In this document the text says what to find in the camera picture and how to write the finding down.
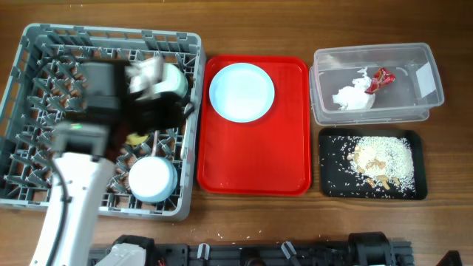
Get white plastic fork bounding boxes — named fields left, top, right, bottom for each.
left=151, top=130, right=159, bottom=157

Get yellow plastic cup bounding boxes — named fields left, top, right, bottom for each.
left=126, top=133, right=149, bottom=146

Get light blue plate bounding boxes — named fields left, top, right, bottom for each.
left=208, top=63, right=275, bottom=123

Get white napkin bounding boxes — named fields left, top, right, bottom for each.
left=332, top=67, right=375, bottom=110

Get red snack wrapper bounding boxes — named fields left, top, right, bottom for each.
left=364, top=67, right=396, bottom=95

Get rice and food scraps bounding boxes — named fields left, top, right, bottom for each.
left=336, top=136, right=415, bottom=193

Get white plastic spoon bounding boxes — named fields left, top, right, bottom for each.
left=180, top=127, right=188, bottom=160

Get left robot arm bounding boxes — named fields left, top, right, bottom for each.
left=31, top=57, right=193, bottom=265

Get grey dishwasher rack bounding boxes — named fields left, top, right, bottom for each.
left=1, top=24, right=206, bottom=221

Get black waste tray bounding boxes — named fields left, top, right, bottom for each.
left=319, top=128, right=428, bottom=200

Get red plastic tray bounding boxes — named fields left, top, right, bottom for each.
left=197, top=55, right=312, bottom=197

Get clear plastic bin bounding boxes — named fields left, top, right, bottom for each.
left=310, top=43, right=444, bottom=126

